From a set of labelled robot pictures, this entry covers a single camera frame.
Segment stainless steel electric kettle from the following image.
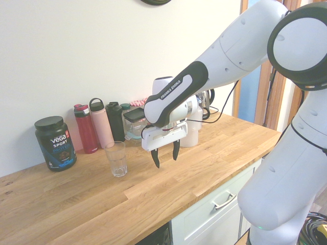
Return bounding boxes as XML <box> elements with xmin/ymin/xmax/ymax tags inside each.
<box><xmin>198</xmin><ymin>89</ymin><xmax>216</xmax><ymax>109</ymax></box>

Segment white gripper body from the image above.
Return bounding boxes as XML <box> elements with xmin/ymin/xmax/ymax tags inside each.
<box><xmin>141</xmin><ymin>120</ymin><xmax>189</xmax><ymax>152</ymax></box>

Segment jar with red checkered lid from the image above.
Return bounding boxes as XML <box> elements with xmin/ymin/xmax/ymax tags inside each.
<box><xmin>129</xmin><ymin>97</ymin><xmax>149</xmax><ymax>109</ymax></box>

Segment silver drawer handle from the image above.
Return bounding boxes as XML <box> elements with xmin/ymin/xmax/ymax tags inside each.
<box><xmin>211</xmin><ymin>191</ymin><xmax>237</xmax><ymax>210</ymax></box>

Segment black Vega protein tub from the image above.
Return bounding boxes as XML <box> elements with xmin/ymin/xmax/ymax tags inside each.
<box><xmin>34</xmin><ymin>115</ymin><xmax>78</xmax><ymax>172</ymax></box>

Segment dark under-counter appliance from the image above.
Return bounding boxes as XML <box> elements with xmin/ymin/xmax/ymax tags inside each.
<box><xmin>132</xmin><ymin>220</ymin><xmax>171</xmax><ymax>245</ymax></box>

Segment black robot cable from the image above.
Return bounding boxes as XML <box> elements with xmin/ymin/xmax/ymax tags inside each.
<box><xmin>186</xmin><ymin>65</ymin><xmax>327</xmax><ymax>156</ymax></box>

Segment black round wall object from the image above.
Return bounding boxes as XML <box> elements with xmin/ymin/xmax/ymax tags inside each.
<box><xmin>139</xmin><ymin>0</ymin><xmax>172</xmax><ymax>6</ymax></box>

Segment glass container with teal lid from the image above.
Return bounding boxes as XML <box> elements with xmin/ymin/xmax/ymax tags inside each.
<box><xmin>124</xmin><ymin>129</ymin><xmax>144</xmax><ymax>146</ymax></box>

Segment pale green cabinet drawer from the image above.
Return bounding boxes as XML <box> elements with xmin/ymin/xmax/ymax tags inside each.
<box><xmin>170</xmin><ymin>158</ymin><xmax>264</xmax><ymax>245</ymax></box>

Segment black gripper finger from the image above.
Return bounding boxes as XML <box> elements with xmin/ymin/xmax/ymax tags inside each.
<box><xmin>172</xmin><ymin>139</ymin><xmax>180</xmax><ymax>161</ymax></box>
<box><xmin>150</xmin><ymin>149</ymin><xmax>160</xmax><ymax>169</ymax></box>

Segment pink water bottle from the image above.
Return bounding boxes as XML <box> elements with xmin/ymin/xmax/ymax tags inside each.
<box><xmin>88</xmin><ymin>97</ymin><xmax>115</xmax><ymax>150</ymax></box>

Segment coiled black cables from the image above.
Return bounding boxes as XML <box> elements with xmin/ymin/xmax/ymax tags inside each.
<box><xmin>297</xmin><ymin>210</ymin><xmax>327</xmax><ymax>245</ymax></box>

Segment wooden door frame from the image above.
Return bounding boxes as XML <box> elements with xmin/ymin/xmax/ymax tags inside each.
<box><xmin>239</xmin><ymin>0</ymin><xmax>307</xmax><ymax>133</ymax></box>

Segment yellow box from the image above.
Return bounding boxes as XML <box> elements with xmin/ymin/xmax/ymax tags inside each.
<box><xmin>315</xmin><ymin>224</ymin><xmax>327</xmax><ymax>245</ymax></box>

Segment black shaker bottle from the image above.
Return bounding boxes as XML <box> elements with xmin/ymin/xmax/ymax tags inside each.
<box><xmin>105</xmin><ymin>102</ymin><xmax>126</xmax><ymax>142</ymax></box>

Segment glass french press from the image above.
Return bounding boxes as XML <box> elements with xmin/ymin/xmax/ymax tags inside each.
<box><xmin>201</xmin><ymin>98</ymin><xmax>211</xmax><ymax>120</ymax></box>

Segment glass container with black lid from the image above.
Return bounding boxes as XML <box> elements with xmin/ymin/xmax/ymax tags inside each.
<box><xmin>123</xmin><ymin>107</ymin><xmax>147</xmax><ymax>136</ymax></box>

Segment translucent pitcher with blue lid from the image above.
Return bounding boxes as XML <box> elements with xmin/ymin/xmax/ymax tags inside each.
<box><xmin>179</xmin><ymin>102</ymin><xmax>204</xmax><ymax>148</ymax></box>

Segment red water bottle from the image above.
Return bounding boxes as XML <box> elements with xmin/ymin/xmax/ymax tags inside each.
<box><xmin>74</xmin><ymin>104</ymin><xmax>99</xmax><ymax>154</ymax></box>

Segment clear drinking glass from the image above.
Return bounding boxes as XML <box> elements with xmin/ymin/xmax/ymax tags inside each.
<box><xmin>104</xmin><ymin>140</ymin><xmax>128</xmax><ymax>178</ymax></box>

